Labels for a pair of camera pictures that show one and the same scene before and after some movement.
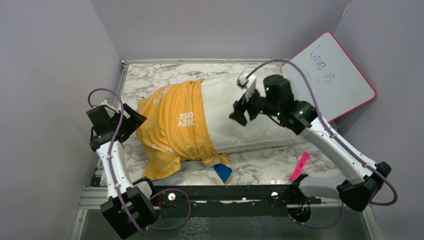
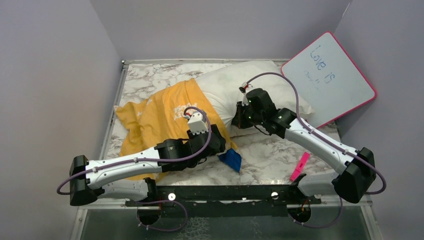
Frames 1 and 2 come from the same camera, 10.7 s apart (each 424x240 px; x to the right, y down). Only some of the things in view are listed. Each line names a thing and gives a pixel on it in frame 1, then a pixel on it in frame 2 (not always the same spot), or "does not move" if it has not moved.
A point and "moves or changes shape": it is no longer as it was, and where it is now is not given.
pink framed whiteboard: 325,75 does not move
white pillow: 220,93 moves or changes shape
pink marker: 300,166 does not move
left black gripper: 133,121 to 214,129
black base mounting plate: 222,201 does not move
